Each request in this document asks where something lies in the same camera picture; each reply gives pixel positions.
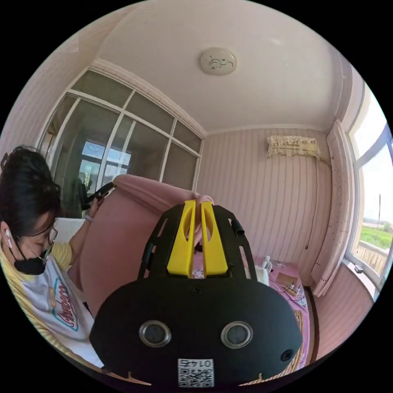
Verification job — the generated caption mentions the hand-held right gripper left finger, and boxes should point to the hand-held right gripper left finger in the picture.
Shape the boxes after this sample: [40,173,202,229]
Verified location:
[167,200,197,275]

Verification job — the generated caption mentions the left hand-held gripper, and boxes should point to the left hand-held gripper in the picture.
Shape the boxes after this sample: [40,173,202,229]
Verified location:
[86,181,117,210]

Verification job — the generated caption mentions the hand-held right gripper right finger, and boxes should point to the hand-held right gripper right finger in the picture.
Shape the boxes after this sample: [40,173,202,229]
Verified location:
[200,201,229,276]

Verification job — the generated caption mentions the pink long sleeve shirt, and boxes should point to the pink long sleeve shirt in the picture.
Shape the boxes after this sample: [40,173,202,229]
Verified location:
[67,174,256,315]

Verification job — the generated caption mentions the person's left forearm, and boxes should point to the person's left forearm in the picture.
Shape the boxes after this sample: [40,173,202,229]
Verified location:
[68,215,95,257]

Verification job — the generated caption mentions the person's left hand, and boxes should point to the person's left hand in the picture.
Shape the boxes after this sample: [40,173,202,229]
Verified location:
[87,192,107,220]

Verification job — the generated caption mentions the large white-framed inner window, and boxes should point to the large white-framed inner window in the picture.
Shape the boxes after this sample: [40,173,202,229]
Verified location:
[37,68,206,219]

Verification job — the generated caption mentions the small white fan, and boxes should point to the small white fan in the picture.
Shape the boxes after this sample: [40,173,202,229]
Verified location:
[255,255,273,285]

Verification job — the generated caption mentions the person's body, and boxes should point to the person's body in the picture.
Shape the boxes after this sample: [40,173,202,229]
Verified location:
[0,145,106,369]

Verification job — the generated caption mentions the air conditioner with cloth cover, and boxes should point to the air conditioner with cloth cover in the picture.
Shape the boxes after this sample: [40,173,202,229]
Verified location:
[266,135,321,161]

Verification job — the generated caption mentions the bright outer window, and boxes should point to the bright outer window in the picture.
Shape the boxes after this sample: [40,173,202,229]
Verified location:
[346,82,393,297]

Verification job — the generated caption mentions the round ceiling lamp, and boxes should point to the round ceiling lamp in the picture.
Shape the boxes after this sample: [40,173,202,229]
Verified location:
[200,47,238,76]

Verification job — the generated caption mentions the dark hanging cable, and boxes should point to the dark hanging cable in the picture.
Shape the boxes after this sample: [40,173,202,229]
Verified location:
[305,158,319,251]

